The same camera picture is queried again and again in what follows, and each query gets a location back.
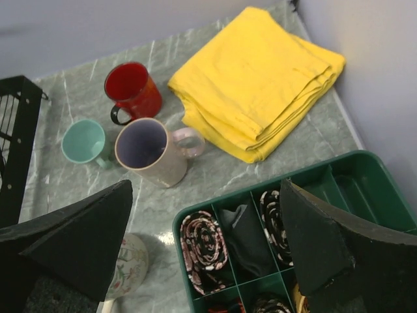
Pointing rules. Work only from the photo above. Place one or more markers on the dark grey folded cloth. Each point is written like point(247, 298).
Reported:
point(246, 240)

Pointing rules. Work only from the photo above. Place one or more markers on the white floral mug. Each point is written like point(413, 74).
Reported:
point(130, 270)

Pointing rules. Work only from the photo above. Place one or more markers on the black wire dish rack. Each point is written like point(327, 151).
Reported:
point(20, 106)

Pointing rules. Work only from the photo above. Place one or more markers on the pink mug lilac inside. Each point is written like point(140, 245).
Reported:
point(147, 148)

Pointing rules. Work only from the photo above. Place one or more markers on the black white rolled tie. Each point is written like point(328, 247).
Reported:
point(274, 230)

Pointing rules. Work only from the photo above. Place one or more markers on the green divided organizer tray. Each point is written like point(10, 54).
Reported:
point(356, 182)

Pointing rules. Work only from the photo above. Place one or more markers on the pink black rolled tie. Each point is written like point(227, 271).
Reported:
point(204, 252)

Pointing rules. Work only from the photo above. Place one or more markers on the brown black rolled tie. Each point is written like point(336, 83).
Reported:
point(270, 303)

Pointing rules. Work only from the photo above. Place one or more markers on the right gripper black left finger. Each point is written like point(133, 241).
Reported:
point(76, 245)

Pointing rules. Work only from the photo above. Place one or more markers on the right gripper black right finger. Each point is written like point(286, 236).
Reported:
point(338, 253)

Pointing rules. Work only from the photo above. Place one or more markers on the red black rolled tie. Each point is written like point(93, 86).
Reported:
point(232, 306)

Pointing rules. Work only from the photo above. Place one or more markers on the folded yellow cloth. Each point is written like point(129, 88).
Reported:
point(250, 86)

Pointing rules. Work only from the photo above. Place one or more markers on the red mug black handle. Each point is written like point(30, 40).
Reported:
point(134, 93)

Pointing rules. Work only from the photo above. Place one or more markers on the yellow black rolled tie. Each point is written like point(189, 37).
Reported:
point(300, 301)

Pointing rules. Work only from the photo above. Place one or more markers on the small teal cup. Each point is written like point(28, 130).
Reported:
point(86, 141)

